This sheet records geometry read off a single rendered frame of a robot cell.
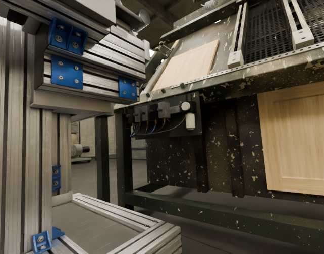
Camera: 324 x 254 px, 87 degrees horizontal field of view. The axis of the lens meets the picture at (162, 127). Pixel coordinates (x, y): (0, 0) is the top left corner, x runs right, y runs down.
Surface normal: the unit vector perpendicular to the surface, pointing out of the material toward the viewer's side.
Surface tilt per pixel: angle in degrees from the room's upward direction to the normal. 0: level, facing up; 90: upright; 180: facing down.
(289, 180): 90
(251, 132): 90
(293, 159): 90
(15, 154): 90
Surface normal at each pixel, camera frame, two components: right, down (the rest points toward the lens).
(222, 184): -0.58, -0.04
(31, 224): 0.76, -0.11
